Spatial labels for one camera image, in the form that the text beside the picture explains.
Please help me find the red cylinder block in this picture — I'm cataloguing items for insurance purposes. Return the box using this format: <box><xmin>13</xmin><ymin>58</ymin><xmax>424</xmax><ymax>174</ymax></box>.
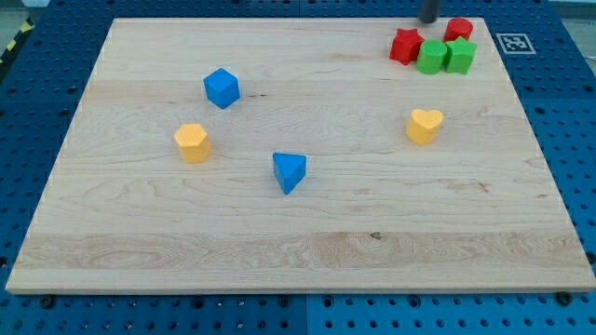
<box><xmin>442</xmin><ymin>18</ymin><xmax>474</xmax><ymax>42</ymax></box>

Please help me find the blue triangle block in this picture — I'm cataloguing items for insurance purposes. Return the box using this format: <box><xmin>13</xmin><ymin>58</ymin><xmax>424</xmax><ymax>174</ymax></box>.
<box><xmin>273</xmin><ymin>153</ymin><xmax>307</xmax><ymax>194</ymax></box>

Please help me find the light wooden board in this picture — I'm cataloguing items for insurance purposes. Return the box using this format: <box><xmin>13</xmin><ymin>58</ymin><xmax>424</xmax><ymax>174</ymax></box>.
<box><xmin>7</xmin><ymin>18</ymin><xmax>595</xmax><ymax>295</ymax></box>

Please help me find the yellow hexagon block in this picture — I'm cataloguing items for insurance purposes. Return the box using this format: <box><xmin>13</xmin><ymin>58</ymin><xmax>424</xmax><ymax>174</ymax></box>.
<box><xmin>174</xmin><ymin>124</ymin><xmax>211</xmax><ymax>164</ymax></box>

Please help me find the blue cube block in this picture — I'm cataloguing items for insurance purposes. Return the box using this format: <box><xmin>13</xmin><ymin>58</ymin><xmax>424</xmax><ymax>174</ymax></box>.
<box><xmin>203</xmin><ymin>68</ymin><xmax>240</xmax><ymax>109</ymax></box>

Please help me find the yellow heart block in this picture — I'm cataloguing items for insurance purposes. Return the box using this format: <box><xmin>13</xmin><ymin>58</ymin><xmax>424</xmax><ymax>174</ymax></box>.
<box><xmin>406</xmin><ymin>109</ymin><xmax>444</xmax><ymax>146</ymax></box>

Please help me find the red star block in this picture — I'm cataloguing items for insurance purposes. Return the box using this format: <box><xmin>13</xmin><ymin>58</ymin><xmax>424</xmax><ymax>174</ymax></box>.
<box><xmin>389</xmin><ymin>29</ymin><xmax>425</xmax><ymax>65</ymax></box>

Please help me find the green cylinder block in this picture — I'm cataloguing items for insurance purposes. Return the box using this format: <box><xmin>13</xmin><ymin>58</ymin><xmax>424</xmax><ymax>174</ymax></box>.
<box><xmin>416</xmin><ymin>39</ymin><xmax>447</xmax><ymax>74</ymax></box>

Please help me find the green star block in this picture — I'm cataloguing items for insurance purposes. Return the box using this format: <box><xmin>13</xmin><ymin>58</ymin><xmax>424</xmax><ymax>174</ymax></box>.
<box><xmin>445</xmin><ymin>36</ymin><xmax>478</xmax><ymax>74</ymax></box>

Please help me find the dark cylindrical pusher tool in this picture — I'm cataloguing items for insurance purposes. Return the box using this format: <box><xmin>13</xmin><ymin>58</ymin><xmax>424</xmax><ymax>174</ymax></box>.
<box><xmin>417</xmin><ymin>0</ymin><xmax>442</xmax><ymax>24</ymax></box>

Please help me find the white fiducial marker tag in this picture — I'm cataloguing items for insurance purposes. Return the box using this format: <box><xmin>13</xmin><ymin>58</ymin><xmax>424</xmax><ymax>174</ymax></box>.
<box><xmin>496</xmin><ymin>33</ymin><xmax>535</xmax><ymax>55</ymax></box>

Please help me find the yellow black hazard tape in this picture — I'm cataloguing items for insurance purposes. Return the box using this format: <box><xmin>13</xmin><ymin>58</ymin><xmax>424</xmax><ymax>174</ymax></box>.
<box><xmin>1</xmin><ymin>17</ymin><xmax>34</xmax><ymax>66</ymax></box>

